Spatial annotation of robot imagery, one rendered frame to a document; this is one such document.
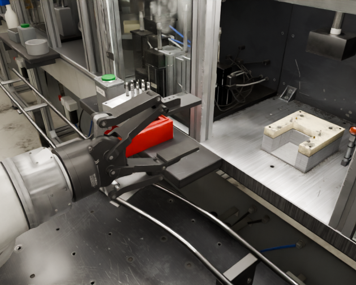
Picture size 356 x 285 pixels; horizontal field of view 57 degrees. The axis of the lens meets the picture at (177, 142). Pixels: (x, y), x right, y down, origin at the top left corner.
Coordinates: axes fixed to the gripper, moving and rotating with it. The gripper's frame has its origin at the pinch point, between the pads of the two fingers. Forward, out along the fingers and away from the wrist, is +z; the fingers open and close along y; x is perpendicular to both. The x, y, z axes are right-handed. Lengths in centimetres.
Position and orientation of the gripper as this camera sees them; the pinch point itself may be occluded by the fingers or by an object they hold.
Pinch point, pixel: (182, 127)
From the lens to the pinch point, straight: 53.1
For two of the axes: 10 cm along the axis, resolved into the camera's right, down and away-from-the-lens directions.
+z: 7.8, -3.4, 5.2
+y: 0.0, -8.4, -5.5
